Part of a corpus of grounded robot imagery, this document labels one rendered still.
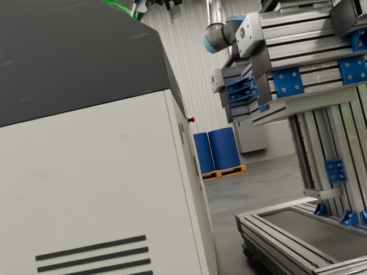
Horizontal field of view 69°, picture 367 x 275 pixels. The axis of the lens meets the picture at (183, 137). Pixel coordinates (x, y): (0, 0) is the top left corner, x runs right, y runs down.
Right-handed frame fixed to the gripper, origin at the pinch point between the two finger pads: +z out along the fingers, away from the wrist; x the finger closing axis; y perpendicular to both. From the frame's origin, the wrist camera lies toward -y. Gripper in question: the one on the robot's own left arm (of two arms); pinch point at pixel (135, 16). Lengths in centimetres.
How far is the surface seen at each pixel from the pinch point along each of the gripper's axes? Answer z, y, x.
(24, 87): 30, 1, -47
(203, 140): 157, 37, 450
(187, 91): 110, -81, 657
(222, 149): 155, 82, 454
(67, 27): 11.1, 2.8, -41.0
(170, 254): 47, 58, -52
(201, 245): 41, 63, -50
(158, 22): -23, -256, 688
